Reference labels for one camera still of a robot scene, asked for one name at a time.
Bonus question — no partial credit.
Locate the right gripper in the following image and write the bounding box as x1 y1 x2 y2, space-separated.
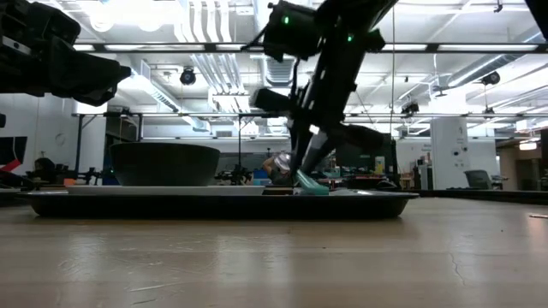
250 50 386 183

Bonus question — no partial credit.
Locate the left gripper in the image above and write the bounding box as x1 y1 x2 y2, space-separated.
0 0 133 108

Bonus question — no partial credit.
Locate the teal-handled fork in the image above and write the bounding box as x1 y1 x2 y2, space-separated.
294 169 331 197

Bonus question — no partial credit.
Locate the black bowl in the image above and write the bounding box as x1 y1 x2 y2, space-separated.
110 142 222 187

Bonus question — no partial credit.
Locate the white round plate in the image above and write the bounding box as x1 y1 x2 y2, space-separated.
66 184 266 198

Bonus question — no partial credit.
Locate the black plastic tray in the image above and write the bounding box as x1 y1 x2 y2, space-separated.
16 189 420 222

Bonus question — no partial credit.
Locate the person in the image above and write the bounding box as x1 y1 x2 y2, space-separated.
262 151 295 187

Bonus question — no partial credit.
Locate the black monitor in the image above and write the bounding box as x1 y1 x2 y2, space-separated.
334 133 397 176

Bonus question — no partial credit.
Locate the black overhead light bar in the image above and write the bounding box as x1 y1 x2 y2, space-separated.
72 42 548 55

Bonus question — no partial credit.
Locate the black ceiling-hung device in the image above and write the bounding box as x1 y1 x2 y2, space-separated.
400 101 420 118
480 71 502 87
179 66 198 86

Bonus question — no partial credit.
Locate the white building column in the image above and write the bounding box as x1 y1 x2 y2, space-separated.
430 92 470 191

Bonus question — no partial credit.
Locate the grey office chair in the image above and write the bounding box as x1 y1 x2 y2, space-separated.
463 169 493 191

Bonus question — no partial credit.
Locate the black background rig frame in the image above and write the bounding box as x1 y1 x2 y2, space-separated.
237 112 303 172
74 112 145 176

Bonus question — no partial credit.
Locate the thin hanging cable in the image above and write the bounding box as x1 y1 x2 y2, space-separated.
390 0 397 134

